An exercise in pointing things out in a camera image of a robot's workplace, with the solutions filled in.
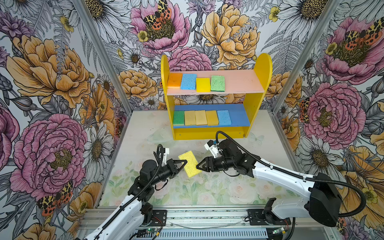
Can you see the light yellow sponge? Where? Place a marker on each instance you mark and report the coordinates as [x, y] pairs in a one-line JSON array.
[[201, 118]]

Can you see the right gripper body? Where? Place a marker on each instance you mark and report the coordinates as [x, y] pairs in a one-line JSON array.
[[222, 163]]

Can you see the bright yellow square sponge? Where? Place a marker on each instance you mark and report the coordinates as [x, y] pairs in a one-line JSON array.
[[203, 85]]

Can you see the dark green scrub sponge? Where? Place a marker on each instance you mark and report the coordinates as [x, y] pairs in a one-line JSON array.
[[179, 118]]

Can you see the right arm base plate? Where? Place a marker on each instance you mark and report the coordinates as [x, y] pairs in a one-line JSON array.
[[257, 217]]

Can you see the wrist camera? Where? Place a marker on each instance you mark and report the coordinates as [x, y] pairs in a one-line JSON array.
[[148, 170], [225, 148]]

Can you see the golden yellow sponge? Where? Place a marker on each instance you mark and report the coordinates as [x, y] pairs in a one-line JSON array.
[[212, 118]]

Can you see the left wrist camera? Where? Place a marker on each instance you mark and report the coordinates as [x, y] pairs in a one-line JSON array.
[[148, 170]]

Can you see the lime yellow sponge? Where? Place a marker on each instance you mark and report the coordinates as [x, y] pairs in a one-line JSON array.
[[191, 166]]

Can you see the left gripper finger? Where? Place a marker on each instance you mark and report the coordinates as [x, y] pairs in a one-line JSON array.
[[175, 171], [180, 163]]

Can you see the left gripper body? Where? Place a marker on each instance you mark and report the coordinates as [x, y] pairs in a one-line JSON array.
[[168, 170]]

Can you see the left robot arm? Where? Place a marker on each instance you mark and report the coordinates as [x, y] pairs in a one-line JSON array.
[[135, 209]]

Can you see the blue sponge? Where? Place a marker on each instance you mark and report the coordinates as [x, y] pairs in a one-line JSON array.
[[188, 82], [224, 118]]

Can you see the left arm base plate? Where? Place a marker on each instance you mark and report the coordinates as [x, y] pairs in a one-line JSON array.
[[158, 218]]

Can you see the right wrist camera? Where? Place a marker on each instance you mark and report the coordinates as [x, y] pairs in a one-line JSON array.
[[225, 148]]

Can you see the orange sponge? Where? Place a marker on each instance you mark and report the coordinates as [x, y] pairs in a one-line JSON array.
[[175, 80]]

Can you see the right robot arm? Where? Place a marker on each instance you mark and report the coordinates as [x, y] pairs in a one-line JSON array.
[[319, 200]]

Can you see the aluminium front rail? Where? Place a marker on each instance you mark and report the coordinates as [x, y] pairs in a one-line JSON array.
[[229, 223]]

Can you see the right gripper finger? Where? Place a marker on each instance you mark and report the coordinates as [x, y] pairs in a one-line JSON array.
[[205, 168], [206, 162]]

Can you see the light green sponge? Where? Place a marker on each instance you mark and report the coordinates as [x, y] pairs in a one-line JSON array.
[[218, 84]]

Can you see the yellow shelf unit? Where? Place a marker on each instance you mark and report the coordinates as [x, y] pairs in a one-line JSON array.
[[201, 103]]

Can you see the pale yellow sponge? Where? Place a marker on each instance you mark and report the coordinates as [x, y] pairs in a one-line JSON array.
[[190, 118]]

